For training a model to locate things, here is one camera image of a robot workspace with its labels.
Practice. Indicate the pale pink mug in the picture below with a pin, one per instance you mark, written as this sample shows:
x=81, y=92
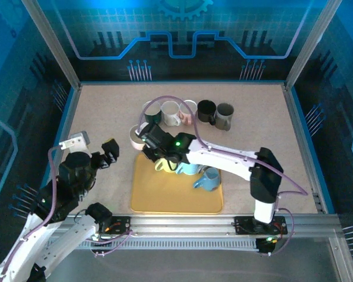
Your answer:
x=134, y=138

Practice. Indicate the black base connector block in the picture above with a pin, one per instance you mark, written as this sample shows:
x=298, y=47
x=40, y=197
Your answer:
x=266, y=246

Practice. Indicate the light green mug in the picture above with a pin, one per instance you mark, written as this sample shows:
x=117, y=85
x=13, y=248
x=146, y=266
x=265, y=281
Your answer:
x=163, y=167

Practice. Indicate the aluminium corner post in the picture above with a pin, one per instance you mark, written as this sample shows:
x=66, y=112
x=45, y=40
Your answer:
x=53, y=44
x=311, y=44

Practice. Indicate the aluminium front rail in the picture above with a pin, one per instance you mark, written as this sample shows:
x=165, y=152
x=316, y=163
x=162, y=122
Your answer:
x=182, y=226

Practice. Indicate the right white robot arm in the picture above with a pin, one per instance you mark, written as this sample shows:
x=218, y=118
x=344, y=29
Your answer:
x=223, y=155

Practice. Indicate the yellow tray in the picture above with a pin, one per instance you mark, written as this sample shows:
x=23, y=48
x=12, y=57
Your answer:
x=170, y=194

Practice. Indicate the blue floral mug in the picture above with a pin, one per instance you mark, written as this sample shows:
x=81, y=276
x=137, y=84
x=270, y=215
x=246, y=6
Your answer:
x=209, y=180

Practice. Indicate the black mug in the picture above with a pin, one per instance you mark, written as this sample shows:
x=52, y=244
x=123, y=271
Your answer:
x=206, y=110

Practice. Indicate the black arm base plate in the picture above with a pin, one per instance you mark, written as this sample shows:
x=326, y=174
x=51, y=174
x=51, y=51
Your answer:
x=241, y=226
x=123, y=224

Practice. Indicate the light blue mug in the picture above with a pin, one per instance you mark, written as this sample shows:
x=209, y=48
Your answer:
x=189, y=169

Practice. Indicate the aluminium side rail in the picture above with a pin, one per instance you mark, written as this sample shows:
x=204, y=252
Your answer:
x=290, y=94
x=69, y=117

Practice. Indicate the white mug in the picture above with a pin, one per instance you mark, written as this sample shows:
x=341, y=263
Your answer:
x=170, y=113

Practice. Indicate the dark green mug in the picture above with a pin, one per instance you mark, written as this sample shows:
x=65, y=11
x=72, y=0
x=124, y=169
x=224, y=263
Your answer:
x=151, y=114

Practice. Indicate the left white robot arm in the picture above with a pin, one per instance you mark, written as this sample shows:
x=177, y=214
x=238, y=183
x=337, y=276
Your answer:
x=26, y=243

